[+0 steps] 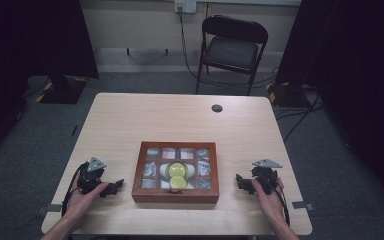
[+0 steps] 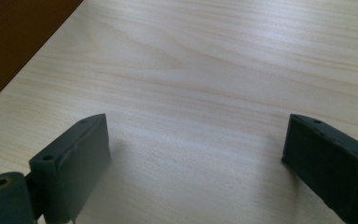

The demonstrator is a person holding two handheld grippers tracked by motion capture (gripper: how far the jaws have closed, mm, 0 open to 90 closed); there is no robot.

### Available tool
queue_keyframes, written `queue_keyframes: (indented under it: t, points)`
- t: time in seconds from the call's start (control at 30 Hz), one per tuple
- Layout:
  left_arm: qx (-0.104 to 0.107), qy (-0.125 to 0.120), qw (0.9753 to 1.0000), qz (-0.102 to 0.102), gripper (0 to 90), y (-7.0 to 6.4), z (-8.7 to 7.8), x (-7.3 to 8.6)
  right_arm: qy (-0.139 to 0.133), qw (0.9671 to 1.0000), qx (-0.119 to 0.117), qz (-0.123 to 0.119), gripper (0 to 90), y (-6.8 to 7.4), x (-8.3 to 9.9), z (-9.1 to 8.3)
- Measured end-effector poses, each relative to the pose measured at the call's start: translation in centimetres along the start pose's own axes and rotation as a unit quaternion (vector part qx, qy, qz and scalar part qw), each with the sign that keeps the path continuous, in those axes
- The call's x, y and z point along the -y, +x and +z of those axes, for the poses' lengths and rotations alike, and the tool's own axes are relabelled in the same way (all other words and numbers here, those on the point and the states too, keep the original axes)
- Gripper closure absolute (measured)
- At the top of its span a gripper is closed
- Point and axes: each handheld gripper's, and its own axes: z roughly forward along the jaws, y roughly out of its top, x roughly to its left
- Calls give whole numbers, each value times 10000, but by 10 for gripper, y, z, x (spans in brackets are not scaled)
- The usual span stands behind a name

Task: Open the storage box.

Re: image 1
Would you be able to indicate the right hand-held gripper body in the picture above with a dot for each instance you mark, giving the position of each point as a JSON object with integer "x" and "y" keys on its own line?
{"x": 266, "y": 176}

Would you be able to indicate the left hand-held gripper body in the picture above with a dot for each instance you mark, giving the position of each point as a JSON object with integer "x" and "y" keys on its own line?
{"x": 91, "y": 176}

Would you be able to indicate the wooden box with glass lid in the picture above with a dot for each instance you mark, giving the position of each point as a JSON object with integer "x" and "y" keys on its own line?
{"x": 176, "y": 197}

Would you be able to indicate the person's right hand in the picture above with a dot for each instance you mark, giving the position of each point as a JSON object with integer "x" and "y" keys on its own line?
{"x": 271, "y": 206}

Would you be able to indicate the person's left hand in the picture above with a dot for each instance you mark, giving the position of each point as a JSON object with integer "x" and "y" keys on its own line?
{"x": 80, "y": 205}

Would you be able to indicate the group of silvery wrapped packets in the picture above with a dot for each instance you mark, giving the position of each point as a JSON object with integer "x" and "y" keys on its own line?
{"x": 203, "y": 168}

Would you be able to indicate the grey tape strip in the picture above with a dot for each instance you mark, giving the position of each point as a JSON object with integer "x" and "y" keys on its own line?
{"x": 50, "y": 208}
{"x": 302, "y": 205}

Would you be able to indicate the white rounded object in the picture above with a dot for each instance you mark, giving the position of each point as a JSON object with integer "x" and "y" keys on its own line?
{"x": 163, "y": 170}

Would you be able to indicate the small black floor strip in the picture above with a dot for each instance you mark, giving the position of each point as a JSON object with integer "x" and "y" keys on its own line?
{"x": 74, "y": 130}

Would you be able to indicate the black round table grommet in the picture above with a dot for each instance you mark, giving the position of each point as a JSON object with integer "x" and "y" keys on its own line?
{"x": 217, "y": 108}

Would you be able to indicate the black folding chair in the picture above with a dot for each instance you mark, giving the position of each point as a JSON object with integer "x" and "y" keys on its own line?
{"x": 231, "y": 50}

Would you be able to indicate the dark curtain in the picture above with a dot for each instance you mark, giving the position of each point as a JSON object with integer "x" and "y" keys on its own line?
{"x": 30, "y": 40}
{"x": 356, "y": 66}

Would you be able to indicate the black stand base plate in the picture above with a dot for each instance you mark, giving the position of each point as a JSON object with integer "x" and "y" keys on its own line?
{"x": 61, "y": 91}
{"x": 286, "y": 95}

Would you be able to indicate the white wall socket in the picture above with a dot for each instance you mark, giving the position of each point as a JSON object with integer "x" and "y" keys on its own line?
{"x": 185, "y": 6}

